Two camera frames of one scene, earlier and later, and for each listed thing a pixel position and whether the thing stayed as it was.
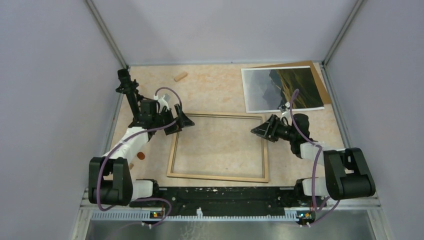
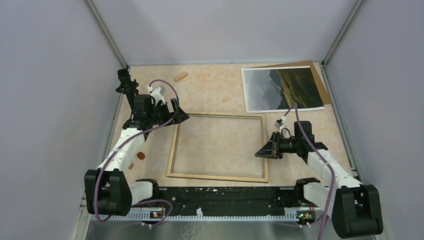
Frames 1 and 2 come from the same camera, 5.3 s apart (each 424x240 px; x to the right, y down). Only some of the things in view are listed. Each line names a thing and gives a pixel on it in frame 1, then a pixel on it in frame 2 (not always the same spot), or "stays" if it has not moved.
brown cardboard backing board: (325, 99) stays
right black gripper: (268, 129) → (272, 148)
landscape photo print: (266, 89) stays
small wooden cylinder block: (179, 77) stays
